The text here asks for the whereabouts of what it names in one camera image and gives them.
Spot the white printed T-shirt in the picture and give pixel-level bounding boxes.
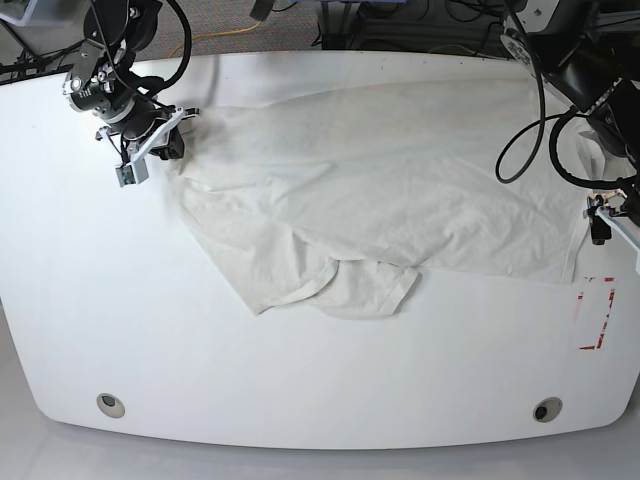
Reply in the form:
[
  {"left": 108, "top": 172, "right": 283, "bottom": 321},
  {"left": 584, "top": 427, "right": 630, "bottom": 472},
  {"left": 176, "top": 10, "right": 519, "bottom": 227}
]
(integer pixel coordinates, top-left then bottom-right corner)
[{"left": 168, "top": 79, "right": 587, "bottom": 318}]

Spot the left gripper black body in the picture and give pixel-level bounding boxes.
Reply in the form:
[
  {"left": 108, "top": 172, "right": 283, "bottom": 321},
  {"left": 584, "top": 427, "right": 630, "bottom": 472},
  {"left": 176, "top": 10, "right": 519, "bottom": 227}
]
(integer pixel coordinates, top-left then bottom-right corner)
[{"left": 619, "top": 187, "right": 640, "bottom": 225}]

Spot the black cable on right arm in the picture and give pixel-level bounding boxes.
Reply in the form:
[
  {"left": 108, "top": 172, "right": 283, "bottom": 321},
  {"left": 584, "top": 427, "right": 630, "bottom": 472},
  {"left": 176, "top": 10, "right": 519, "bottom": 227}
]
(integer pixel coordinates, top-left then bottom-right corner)
[{"left": 127, "top": 0, "right": 194, "bottom": 96}]

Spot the yellow cable on floor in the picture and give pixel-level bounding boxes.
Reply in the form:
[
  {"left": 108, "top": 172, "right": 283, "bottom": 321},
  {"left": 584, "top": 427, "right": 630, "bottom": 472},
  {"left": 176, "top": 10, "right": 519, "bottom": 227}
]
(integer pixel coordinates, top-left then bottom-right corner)
[{"left": 168, "top": 14, "right": 266, "bottom": 59}]

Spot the left table cable grommet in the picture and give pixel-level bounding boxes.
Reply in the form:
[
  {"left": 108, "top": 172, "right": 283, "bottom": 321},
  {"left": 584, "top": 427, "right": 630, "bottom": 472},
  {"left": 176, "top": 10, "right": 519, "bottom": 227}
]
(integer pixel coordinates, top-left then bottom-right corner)
[{"left": 96, "top": 393, "right": 126, "bottom": 419}]

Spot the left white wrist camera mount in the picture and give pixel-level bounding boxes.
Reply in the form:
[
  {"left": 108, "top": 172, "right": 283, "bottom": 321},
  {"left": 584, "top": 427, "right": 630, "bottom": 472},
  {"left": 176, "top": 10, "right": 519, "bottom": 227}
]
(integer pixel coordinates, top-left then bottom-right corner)
[{"left": 583, "top": 189, "right": 639, "bottom": 273}]

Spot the red tape rectangle marking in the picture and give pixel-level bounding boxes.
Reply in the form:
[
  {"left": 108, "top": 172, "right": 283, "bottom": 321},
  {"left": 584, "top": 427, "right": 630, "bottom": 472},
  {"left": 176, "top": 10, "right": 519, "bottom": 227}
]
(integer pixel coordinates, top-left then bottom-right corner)
[{"left": 573, "top": 276, "right": 617, "bottom": 351}]

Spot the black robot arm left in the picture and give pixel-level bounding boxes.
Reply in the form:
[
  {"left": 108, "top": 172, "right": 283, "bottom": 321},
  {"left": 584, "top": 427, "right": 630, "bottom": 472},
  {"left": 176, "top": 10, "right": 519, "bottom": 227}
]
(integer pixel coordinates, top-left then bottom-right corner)
[{"left": 183, "top": 6, "right": 639, "bottom": 233}]

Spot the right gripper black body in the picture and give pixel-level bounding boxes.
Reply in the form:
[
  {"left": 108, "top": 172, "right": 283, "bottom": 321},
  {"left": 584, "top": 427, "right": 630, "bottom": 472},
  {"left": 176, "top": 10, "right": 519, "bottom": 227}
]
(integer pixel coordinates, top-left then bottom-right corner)
[{"left": 120, "top": 108, "right": 167, "bottom": 143}]

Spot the table cable grommet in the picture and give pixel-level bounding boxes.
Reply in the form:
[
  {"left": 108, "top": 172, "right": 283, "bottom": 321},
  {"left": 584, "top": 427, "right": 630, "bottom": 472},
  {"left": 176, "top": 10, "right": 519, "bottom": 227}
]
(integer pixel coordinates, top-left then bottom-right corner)
[
  {"left": 96, "top": 393, "right": 126, "bottom": 419},
  {"left": 533, "top": 397, "right": 563, "bottom": 423}
]

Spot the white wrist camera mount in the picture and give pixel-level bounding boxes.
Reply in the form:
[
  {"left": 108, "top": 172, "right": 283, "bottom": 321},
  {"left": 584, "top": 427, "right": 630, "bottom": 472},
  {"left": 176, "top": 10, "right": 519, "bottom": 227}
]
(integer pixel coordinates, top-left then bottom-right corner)
[
  {"left": 583, "top": 189, "right": 639, "bottom": 273},
  {"left": 96, "top": 107, "right": 200, "bottom": 187}
]

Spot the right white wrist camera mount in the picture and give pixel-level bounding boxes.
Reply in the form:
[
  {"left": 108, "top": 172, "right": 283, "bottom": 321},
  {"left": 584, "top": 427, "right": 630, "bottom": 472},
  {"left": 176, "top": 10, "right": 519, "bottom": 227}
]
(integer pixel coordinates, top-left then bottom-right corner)
[{"left": 96, "top": 107, "right": 200, "bottom": 187}]

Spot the right table cable grommet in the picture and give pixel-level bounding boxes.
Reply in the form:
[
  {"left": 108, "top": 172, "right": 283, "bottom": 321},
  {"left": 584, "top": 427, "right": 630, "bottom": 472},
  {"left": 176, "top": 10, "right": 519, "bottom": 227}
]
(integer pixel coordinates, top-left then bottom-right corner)
[{"left": 533, "top": 397, "right": 563, "bottom": 423}]

